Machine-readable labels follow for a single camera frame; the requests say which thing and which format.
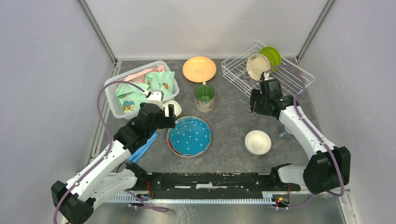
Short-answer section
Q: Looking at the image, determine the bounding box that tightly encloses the green interior mug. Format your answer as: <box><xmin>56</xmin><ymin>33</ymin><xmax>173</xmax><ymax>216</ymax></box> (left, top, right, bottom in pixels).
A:
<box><xmin>194</xmin><ymin>82</ymin><xmax>215</xmax><ymax>112</ymax></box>

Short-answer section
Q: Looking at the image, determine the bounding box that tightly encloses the aluminium corner post right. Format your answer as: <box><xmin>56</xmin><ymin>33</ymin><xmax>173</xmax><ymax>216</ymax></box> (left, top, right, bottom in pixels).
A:
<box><xmin>296</xmin><ymin>0</ymin><xmax>336</xmax><ymax>62</ymax></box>

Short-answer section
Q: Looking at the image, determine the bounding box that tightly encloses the teal rimmed red plate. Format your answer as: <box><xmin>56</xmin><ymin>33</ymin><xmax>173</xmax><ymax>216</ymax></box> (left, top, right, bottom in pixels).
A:
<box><xmin>166</xmin><ymin>116</ymin><xmax>212</xmax><ymax>158</ymax></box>

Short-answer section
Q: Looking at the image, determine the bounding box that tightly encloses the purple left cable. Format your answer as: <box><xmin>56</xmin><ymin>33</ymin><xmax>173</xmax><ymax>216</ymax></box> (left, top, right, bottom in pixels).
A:
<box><xmin>52</xmin><ymin>81</ymin><xmax>148</xmax><ymax>224</ymax></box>

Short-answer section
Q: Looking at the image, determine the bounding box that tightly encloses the pink cloth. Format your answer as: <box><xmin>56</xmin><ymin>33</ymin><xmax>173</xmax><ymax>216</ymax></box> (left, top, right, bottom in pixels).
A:
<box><xmin>124</xmin><ymin>65</ymin><xmax>165</xmax><ymax>83</ymax></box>

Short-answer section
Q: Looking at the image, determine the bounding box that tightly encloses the orange plate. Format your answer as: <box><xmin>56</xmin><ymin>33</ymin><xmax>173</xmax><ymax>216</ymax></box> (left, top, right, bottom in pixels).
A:
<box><xmin>182</xmin><ymin>56</ymin><xmax>217</xmax><ymax>84</ymax></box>

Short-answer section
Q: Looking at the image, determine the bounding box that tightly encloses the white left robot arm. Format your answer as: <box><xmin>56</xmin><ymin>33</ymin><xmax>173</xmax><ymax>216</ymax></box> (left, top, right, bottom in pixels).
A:
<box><xmin>51</xmin><ymin>103</ymin><xmax>177</xmax><ymax>224</ymax></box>

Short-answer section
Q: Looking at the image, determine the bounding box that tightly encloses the lime green plate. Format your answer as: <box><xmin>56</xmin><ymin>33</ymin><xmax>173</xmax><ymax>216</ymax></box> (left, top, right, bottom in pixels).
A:
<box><xmin>259</xmin><ymin>46</ymin><xmax>282</xmax><ymax>68</ymax></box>

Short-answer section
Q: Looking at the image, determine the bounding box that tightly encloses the blue printed cloth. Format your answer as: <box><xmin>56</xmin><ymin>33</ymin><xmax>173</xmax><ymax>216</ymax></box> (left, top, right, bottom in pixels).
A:
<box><xmin>127</xmin><ymin>133</ymin><xmax>158</xmax><ymax>163</ymax></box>

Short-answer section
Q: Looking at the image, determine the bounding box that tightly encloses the blue dotted plate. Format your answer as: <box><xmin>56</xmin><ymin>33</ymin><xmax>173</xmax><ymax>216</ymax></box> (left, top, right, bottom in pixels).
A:
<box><xmin>169</xmin><ymin>118</ymin><xmax>212</xmax><ymax>156</ymax></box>

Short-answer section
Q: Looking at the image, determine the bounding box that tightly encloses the aluminium corner post left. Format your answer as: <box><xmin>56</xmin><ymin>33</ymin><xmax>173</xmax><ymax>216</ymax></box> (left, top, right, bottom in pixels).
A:
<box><xmin>77</xmin><ymin>0</ymin><xmax>118</xmax><ymax>64</ymax></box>

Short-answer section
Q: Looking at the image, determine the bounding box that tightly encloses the white wire dish rack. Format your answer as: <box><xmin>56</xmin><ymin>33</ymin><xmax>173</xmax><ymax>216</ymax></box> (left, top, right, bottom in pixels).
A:
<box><xmin>221</xmin><ymin>40</ymin><xmax>315</xmax><ymax>96</ymax></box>

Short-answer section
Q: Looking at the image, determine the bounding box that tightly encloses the white round bowl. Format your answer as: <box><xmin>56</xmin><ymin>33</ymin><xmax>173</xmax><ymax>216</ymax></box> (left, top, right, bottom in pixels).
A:
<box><xmin>245</xmin><ymin>130</ymin><xmax>272</xmax><ymax>155</ymax></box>

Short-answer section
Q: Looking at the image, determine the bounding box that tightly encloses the green printed cloth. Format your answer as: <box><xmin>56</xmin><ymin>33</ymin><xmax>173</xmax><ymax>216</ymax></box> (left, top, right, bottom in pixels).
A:
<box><xmin>114</xmin><ymin>71</ymin><xmax>175</xmax><ymax>113</ymax></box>

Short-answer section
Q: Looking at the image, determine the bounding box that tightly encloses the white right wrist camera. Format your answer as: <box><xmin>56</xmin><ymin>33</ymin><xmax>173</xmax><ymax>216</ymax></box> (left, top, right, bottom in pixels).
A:
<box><xmin>262</xmin><ymin>72</ymin><xmax>270</xmax><ymax>81</ymax></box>

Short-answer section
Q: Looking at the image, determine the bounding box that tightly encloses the small white blue cup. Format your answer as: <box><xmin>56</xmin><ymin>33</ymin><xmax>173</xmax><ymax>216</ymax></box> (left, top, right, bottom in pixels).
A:
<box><xmin>279</xmin><ymin>126</ymin><xmax>293</xmax><ymax>138</ymax></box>

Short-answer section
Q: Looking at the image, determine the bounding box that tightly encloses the white plastic basket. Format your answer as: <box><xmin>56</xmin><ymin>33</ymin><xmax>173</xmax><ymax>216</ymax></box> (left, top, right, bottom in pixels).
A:
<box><xmin>105</xmin><ymin>61</ymin><xmax>179</xmax><ymax>119</ymax></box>

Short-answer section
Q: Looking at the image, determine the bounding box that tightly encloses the aluminium corner post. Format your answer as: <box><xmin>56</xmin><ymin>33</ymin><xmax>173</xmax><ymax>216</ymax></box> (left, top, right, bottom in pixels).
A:
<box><xmin>77</xmin><ymin>0</ymin><xmax>118</xmax><ymax>64</ymax></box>
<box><xmin>296</xmin><ymin>0</ymin><xmax>336</xmax><ymax>62</ymax></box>

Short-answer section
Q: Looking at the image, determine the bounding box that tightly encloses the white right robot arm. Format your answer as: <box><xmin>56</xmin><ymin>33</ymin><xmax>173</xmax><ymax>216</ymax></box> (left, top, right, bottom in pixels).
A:
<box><xmin>249</xmin><ymin>78</ymin><xmax>351</xmax><ymax>196</ymax></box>

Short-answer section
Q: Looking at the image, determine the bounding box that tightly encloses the cream floral plate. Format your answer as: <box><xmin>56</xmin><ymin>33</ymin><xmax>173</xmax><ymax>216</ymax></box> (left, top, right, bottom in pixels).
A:
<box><xmin>246</xmin><ymin>53</ymin><xmax>271</xmax><ymax>81</ymax></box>

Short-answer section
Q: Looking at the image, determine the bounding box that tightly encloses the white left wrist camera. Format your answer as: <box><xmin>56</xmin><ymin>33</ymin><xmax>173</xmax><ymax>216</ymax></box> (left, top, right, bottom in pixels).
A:
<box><xmin>143</xmin><ymin>90</ymin><xmax>164</xmax><ymax>110</ymax></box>

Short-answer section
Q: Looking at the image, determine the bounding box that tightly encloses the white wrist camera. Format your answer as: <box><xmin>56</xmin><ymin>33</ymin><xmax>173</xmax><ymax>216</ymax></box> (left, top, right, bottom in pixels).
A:
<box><xmin>143</xmin><ymin>90</ymin><xmax>164</xmax><ymax>110</ymax></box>
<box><xmin>262</xmin><ymin>72</ymin><xmax>270</xmax><ymax>81</ymax></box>

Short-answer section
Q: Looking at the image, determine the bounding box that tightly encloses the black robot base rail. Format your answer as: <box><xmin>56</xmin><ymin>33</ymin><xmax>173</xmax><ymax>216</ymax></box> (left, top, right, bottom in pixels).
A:
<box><xmin>126</xmin><ymin>163</ymin><xmax>301</xmax><ymax>200</ymax></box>

